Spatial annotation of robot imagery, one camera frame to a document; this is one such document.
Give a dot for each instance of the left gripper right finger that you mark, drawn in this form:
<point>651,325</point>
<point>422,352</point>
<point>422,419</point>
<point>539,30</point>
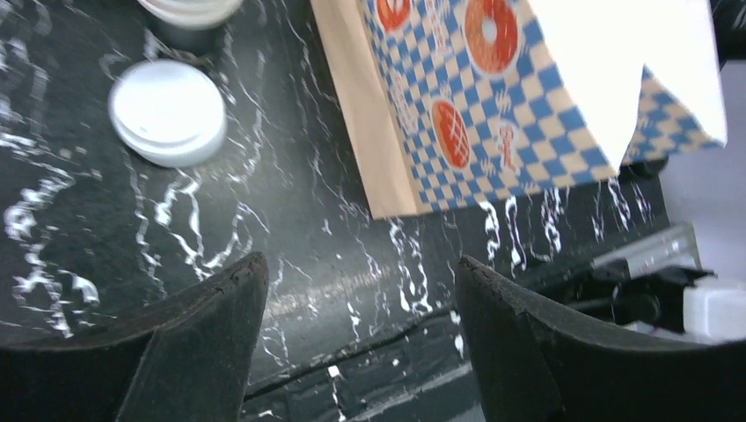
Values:
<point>538,360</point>

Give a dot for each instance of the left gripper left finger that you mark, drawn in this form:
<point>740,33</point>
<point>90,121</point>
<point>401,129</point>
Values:
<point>186,358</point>

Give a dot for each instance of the blue checkered paper bag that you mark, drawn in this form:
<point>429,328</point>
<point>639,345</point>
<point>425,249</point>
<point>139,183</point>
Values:
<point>451,103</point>

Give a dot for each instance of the stack of white paper cups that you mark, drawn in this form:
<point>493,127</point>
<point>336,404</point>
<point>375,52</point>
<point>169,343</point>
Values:
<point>193,26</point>

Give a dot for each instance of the stack of white cup lids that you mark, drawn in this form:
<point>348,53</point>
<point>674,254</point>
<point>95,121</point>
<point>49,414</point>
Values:
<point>168,112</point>

